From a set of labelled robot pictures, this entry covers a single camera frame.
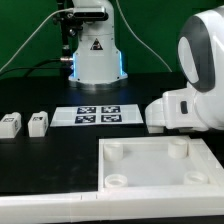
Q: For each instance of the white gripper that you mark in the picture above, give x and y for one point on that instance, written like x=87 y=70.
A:
x=186 y=109

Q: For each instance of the white square table top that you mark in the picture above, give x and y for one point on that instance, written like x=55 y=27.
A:
x=166 y=162

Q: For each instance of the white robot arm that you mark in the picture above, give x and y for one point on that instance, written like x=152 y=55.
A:
x=97 y=61

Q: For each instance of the sheet with four tags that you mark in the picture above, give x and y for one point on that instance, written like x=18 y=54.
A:
x=96 y=115

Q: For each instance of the white L-shaped obstacle fence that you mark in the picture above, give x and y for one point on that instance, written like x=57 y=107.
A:
x=113 y=205

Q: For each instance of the black camera stand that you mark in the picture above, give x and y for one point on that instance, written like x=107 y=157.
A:
x=69 y=26

